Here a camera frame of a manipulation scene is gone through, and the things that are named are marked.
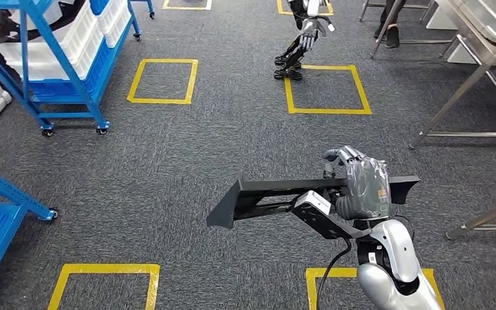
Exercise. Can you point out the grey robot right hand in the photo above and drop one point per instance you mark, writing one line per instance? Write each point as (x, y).
(367, 188)

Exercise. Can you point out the black plastic plate part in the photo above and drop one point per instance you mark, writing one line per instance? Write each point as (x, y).
(226, 207)

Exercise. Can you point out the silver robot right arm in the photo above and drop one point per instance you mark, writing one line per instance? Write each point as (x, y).
(385, 286)

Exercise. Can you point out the blue wheeled shelf rack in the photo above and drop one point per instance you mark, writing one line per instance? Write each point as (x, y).
(72, 72)

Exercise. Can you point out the blue metal shelf rack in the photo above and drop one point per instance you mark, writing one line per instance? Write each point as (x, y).
(17, 194)

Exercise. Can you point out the yellow floor tape square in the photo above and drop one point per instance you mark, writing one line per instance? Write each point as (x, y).
(329, 272)
(329, 111)

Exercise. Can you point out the person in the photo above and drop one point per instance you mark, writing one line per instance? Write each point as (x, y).
(392, 38)

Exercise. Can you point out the black silver humanoid robot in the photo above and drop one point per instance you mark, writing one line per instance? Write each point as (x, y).
(305, 38)

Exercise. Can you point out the white plastic bin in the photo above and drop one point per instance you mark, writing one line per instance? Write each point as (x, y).
(42, 55)
(117, 23)

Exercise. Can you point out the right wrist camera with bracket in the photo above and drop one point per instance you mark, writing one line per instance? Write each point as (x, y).
(314, 203)

